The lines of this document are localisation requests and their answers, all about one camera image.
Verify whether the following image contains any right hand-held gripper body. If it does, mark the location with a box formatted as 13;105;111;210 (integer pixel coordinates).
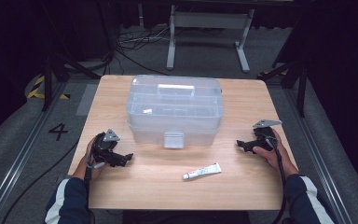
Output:
252;119;283;152

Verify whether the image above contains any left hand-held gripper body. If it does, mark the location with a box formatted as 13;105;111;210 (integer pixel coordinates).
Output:
90;129;122;166

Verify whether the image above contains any white ointment tube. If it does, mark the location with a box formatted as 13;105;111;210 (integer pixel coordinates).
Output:
182;161;223;181

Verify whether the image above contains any clear plastic storage box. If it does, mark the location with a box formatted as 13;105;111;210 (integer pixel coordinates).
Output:
126;74;225;149

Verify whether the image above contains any person's right hand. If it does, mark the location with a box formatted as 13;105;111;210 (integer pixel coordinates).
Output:
252;129;299;180

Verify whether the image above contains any person's left hand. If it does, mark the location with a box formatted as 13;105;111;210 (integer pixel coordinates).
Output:
72;136;106;181

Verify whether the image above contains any black metal stand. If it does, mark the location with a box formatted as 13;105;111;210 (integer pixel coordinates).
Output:
256;60;310;119
41;51;103;113

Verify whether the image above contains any yellow black floor tape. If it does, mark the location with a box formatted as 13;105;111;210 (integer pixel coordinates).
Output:
26;75;72;101

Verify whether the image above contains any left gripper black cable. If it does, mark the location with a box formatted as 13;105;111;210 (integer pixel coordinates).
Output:
84;157;97;224

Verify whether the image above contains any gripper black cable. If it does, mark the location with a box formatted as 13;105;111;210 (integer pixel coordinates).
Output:
267;136;288;224
84;157;97;224

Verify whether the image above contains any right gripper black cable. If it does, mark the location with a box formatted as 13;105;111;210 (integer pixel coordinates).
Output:
267;136;288;224

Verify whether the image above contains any aluminium floor rail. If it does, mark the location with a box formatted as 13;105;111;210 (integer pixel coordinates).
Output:
0;81;68;224
283;88;354;224

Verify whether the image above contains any black floor cable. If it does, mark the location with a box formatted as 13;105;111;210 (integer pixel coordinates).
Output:
0;140;81;224

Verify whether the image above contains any bundle of floor cables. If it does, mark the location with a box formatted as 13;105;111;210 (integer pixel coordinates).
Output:
115;25;172;77

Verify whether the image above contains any grey metal desk frame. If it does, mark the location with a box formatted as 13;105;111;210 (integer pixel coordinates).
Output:
166;4;256;75

